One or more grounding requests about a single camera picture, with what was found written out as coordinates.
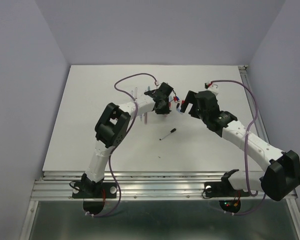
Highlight black cap marker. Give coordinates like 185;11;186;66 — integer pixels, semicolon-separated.
159;128;177;141

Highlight red transparent pen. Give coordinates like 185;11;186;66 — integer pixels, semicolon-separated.
144;112;148;125

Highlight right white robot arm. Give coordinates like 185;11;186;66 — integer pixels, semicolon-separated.
180;90;300;201

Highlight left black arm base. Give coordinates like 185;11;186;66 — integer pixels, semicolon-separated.
69;180;119;217

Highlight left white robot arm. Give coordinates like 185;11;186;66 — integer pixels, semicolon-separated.
80;82;174;197

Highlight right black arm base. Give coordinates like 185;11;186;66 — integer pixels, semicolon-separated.
201;181;250;214

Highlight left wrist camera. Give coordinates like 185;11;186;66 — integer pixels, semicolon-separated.
155;81;166;87

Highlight aluminium rail frame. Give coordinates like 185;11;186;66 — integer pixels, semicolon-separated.
20;171;300;240

